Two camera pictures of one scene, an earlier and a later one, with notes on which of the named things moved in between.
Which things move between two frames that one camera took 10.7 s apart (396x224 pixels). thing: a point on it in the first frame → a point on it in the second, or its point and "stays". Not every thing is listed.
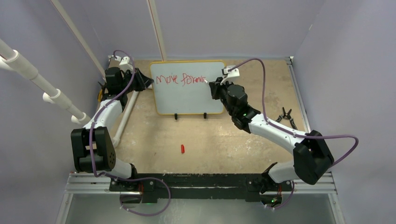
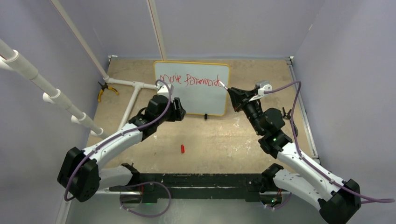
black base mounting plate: [250, 187] stays
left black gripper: [143, 81] → [178, 112]
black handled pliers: [286, 116] stays
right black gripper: [216, 87] → [239, 97]
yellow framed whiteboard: [179, 88] stays
